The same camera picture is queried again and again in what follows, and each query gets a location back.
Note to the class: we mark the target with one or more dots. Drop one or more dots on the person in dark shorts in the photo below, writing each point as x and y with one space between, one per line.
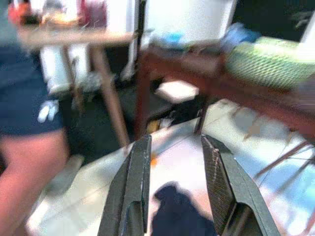
32 157

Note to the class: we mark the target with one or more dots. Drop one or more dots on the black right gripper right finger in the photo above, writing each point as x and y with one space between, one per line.
236 196

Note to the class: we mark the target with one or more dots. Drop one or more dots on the dark wooden table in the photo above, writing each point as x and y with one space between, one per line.
246 98

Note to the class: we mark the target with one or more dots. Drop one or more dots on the green plastic laundry basket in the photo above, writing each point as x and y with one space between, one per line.
261 64

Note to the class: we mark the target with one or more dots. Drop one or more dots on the light wooden table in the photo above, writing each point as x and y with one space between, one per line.
73 39

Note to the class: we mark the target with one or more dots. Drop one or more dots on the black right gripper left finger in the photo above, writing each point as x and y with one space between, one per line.
128 191

